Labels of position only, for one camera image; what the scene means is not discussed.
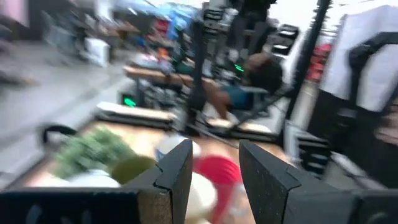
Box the grey office chair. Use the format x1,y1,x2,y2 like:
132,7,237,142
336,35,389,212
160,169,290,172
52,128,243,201
229,85,271,113

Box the wooden background table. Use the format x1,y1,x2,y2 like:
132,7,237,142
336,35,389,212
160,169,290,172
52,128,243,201
123,65,200,86

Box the red mug white handle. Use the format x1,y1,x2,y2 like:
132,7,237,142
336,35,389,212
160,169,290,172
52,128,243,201
192,156,244,224

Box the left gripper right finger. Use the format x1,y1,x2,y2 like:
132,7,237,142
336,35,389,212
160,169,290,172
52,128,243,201
238,139,398,224

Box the red background objects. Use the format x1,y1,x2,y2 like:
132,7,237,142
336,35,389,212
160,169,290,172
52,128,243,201
307,43,333,82

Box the black metal table frame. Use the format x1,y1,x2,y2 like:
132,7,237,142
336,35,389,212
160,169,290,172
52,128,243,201
93,0,398,187

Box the artificial green potted plant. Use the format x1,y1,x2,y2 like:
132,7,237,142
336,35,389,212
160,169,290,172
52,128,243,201
54,129,136,180

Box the white mug olive interior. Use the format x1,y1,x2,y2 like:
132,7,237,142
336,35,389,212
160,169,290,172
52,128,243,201
67,155,156,189

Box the cream mug with green inside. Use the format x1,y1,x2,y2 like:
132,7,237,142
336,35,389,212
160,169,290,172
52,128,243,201
155,135,201,161

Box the white cloth sheet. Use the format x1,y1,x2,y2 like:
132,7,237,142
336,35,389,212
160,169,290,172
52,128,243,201
320,4,398,113

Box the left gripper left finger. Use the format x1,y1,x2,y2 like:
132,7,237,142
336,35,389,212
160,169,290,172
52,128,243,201
0,139,194,224

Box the person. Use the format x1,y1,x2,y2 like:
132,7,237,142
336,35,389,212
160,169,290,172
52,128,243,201
201,52,284,121

